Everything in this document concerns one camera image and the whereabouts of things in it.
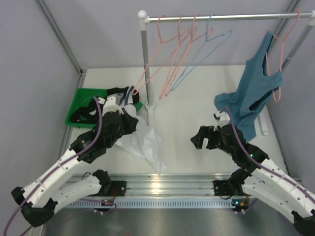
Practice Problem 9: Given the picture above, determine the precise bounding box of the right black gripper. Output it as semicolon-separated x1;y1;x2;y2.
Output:
191;125;235;156

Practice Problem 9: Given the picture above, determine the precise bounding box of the white navy-trimmed tank top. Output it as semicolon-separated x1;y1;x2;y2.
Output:
114;86;166;175

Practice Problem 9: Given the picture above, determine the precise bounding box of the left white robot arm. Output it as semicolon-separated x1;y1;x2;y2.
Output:
11;111;138;227

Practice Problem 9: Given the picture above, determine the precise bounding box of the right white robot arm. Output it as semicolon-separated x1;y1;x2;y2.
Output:
190;124;315;236

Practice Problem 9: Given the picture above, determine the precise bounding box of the teal tank top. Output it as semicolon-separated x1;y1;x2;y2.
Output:
214;30;283;142

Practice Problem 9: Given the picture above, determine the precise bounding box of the blue hanger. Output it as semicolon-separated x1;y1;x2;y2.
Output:
171;12;233;91

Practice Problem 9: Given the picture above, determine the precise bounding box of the pink hanger holding teal top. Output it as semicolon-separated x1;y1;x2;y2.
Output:
265;10;301;103

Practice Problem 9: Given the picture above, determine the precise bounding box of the black garment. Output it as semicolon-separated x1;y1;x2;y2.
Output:
65;86;143;128

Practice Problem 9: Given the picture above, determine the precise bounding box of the green plastic bin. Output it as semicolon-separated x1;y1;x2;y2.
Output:
65;88;107;128

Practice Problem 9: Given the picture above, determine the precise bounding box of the silver clothes rack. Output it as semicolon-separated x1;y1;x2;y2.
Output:
138;10;315;126

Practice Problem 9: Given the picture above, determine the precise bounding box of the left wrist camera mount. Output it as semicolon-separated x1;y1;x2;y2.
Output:
98;95;124;116

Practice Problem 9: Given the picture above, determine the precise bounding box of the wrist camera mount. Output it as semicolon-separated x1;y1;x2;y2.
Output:
98;95;124;116
213;111;230;129

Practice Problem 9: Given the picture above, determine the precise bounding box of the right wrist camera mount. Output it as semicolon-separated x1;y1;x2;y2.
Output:
213;111;230;129

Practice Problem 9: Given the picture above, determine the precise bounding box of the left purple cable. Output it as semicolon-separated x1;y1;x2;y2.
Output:
3;97;118;236

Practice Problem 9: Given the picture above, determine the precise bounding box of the purple cable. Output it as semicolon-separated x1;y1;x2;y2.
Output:
220;107;315;205
3;97;118;236

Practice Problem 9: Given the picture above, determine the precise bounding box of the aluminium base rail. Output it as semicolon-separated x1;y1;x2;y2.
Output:
61;173;303;197

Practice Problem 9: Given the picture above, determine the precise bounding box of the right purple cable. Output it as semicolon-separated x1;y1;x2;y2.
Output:
220;107;315;205

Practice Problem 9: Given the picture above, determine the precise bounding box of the perforated cable tray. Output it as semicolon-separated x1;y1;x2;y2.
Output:
67;198;247;209

